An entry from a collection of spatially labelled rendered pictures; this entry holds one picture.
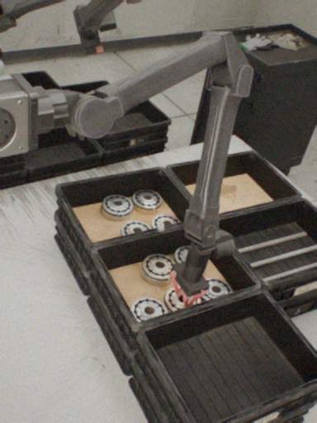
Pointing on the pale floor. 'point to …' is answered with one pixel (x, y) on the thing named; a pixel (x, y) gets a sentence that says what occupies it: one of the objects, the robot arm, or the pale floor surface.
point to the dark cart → (273, 99)
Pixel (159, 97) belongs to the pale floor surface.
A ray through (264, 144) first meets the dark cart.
